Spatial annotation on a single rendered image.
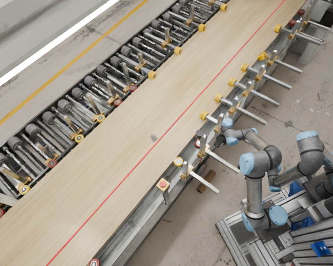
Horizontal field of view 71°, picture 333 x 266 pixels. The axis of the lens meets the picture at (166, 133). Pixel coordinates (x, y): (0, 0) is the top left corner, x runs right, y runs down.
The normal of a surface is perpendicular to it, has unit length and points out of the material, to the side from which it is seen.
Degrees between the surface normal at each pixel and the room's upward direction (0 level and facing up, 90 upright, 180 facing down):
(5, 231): 0
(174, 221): 0
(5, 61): 61
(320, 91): 0
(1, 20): 90
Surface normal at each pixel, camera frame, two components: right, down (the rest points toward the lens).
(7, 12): 0.78, 0.52
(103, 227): -0.07, -0.49
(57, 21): 0.65, 0.22
